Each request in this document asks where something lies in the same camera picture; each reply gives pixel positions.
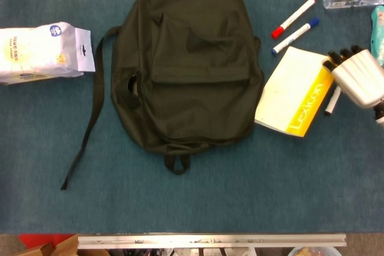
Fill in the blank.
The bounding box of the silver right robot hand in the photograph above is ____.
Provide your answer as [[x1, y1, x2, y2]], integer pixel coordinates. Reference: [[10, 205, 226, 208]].
[[322, 44, 384, 110]]

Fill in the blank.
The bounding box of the white yellow Lexicon book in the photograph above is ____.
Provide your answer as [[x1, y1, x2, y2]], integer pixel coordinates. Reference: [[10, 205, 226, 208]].
[[254, 46, 335, 138]]

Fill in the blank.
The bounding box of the black fabric backpack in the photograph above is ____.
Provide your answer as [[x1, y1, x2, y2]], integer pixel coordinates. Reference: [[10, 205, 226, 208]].
[[60, 0, 265, 191]]

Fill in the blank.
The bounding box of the black capped whiteboard marker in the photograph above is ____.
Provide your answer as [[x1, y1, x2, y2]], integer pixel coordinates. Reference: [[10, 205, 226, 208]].
[[324, 85, 342, 116]]

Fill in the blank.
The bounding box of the teal snack packet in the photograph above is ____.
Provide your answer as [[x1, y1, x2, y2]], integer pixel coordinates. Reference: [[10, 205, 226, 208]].
[[370, 5, 384, 67]]

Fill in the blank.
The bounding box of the blue capped whiteboard marker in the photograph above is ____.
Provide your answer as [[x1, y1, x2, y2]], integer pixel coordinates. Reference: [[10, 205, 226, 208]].
[[271, 17, 320, 56]]

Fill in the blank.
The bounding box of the red capped whiteboard marker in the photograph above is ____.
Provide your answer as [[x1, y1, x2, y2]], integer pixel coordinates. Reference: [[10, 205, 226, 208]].
[[271, 0, 317, 40]]

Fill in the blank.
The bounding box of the light blue bowl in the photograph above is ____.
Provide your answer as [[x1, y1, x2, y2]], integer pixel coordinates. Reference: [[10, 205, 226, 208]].
[[287, 246, 343, 256]]

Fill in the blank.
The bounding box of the blue felt table cover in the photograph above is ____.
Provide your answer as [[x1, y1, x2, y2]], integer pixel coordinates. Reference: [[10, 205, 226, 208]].
[[0, 0, 384, 234]]

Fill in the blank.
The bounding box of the white snack bag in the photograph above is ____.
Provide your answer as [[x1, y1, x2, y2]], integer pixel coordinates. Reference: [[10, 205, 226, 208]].
[[0, 21, 96, 86]]

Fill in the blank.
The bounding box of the brown cardboard box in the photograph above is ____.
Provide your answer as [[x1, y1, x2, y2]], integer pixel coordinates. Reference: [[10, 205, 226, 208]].
[[14, 234, 79, 256]]

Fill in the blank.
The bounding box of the red panel below table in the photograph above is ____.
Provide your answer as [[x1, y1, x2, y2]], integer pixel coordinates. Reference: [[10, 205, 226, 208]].
[[18, 233, 74, 248]]

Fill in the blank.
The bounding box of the aluminium frame rail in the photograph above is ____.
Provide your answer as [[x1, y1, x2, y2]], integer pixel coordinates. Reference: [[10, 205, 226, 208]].
[[77, 233, 347, 250]]

